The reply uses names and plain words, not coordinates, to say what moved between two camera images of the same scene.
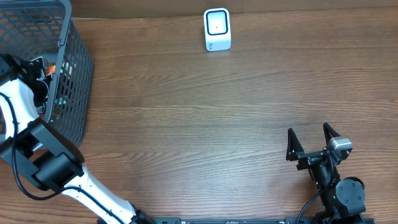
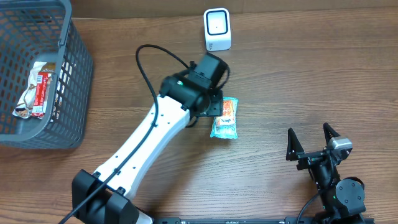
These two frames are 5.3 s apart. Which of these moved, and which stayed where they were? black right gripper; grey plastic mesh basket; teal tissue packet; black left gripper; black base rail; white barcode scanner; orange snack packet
Moved: black left gripper; orange snack packet; teal tissue packet
Stayed: black right gripper; black base rail; grey plastic mesh basket; white barcode scanner
